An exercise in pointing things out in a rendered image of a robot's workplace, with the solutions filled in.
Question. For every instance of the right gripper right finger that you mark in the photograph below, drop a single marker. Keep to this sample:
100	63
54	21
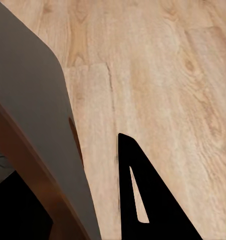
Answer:
167	220

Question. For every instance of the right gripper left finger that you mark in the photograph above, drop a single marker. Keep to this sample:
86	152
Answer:
22	216

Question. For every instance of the trash can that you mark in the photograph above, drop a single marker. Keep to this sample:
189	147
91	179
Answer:
38	135

